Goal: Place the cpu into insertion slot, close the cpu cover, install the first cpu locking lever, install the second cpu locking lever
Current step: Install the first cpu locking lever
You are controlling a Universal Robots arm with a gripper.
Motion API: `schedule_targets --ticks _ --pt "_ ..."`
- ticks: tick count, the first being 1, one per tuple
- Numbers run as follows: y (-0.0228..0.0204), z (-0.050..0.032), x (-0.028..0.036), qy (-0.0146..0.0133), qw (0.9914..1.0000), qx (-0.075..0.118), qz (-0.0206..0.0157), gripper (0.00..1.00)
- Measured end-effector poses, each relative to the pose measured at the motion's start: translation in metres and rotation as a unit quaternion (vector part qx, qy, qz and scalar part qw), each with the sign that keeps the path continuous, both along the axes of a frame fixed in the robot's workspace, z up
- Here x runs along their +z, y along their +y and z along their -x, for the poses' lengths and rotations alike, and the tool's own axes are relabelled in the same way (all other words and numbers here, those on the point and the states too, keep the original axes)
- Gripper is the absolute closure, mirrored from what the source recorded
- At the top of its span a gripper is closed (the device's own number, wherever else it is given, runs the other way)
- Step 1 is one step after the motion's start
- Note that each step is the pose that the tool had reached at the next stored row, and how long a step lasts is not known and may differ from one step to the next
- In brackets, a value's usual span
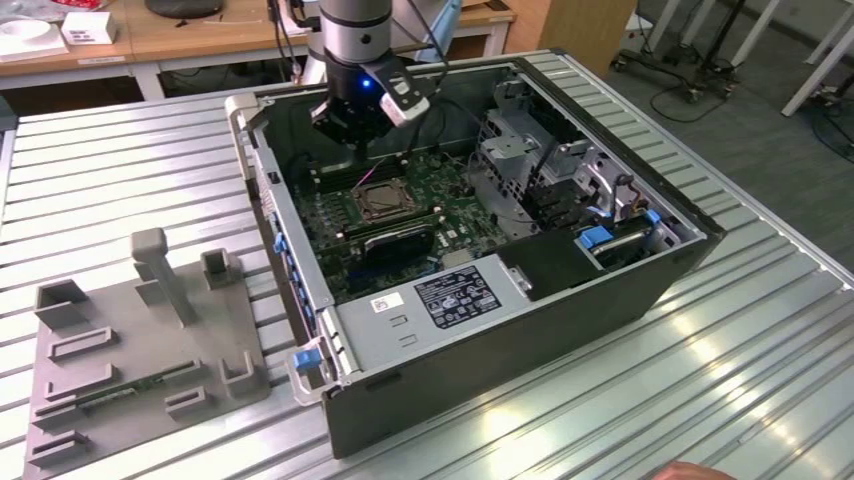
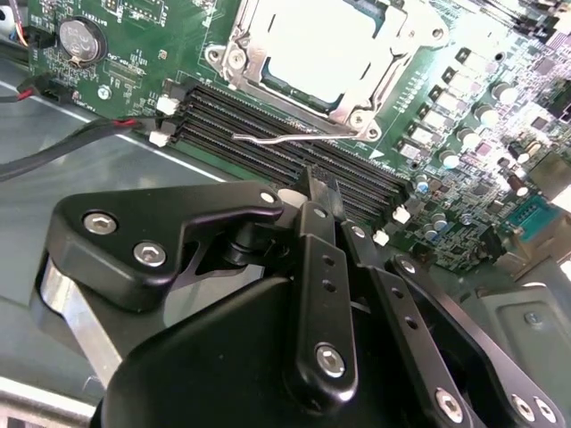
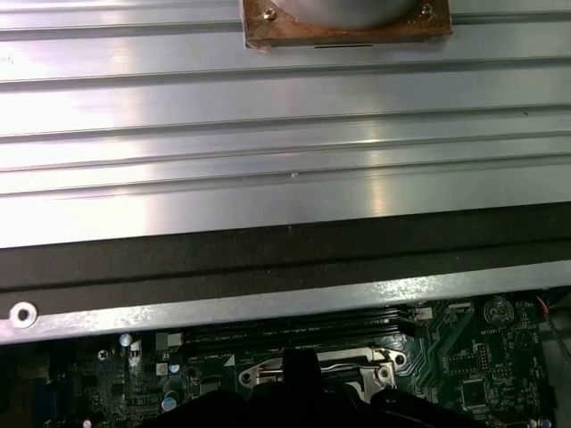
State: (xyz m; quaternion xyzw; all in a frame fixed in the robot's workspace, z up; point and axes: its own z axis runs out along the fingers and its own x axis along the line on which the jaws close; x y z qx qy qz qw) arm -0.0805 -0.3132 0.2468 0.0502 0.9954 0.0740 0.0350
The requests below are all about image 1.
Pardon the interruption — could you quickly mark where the metal wire locking lever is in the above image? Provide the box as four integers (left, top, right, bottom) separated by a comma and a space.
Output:
355, 159, 391, 190

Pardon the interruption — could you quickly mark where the silver topped CPU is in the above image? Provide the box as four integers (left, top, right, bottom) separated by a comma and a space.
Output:
369, 187, 405, 212

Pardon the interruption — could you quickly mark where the metal socket cover frame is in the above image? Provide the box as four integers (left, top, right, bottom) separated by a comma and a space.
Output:
351, 178, 417, 223

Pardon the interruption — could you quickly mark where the CPU socket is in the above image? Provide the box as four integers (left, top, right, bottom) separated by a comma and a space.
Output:
347, 175, 421, 225

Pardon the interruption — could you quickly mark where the silver drive cage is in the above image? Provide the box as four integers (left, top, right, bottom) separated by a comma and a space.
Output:
477, 77, 602, 236

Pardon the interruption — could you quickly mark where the green motherboard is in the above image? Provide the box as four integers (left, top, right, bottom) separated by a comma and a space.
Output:
293, 149, 509, 301

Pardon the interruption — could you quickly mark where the black graphics card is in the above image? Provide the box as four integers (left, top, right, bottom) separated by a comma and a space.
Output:
363, 224, 435, 269

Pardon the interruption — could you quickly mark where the wooden desk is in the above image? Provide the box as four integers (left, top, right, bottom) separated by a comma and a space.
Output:
0, 0, 520, 104

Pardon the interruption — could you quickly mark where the black round pad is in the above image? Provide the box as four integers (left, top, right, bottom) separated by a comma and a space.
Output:
145, 0, 226, 19

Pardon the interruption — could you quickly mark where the wooden cabinet panel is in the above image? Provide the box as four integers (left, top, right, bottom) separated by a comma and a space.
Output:
537, 0, 640, 79

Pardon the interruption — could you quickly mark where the white cardboard box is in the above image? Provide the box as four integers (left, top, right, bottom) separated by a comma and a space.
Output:
59, 10, 119, 46

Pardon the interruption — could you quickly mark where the grey power supply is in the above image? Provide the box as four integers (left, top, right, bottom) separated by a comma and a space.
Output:
330, 254, 536, 376

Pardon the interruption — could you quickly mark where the hard disk in blue carrier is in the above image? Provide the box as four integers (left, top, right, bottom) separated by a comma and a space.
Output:
574, 225, 669, 274

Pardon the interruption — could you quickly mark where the white square tray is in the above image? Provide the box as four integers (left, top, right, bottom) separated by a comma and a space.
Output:
0, 18, 69, 64

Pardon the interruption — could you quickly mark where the grey parts rack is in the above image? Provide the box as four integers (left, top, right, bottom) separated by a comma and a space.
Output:
23, 227, 275, 476

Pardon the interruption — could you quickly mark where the black wheeled stand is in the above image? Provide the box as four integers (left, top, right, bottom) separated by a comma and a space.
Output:
613, 0, 749, 106

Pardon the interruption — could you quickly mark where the black open PC case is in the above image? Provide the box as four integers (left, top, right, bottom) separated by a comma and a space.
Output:
223, 47, 729, 461

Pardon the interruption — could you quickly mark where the green RAM stick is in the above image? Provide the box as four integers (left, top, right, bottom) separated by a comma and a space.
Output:
73, 363, 202, 414

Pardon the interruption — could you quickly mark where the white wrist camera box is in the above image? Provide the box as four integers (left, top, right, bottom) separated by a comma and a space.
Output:
377, 68, 433, 127

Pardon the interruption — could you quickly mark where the white table frame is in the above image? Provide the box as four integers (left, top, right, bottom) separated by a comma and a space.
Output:
780, 0, 854, 119

